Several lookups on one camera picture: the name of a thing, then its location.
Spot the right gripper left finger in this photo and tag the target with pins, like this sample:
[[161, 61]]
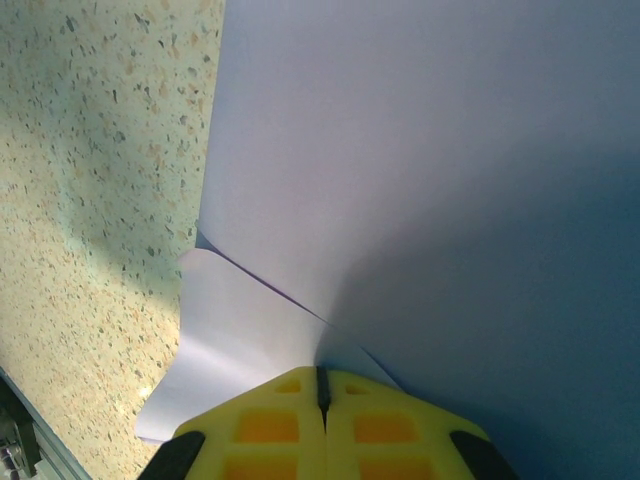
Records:
[[265, 440]]

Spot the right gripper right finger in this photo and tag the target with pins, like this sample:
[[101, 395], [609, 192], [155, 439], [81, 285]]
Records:
[[390, 440]]

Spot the aluminium front beam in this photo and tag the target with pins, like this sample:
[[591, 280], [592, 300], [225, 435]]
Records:
[[50, 445]]

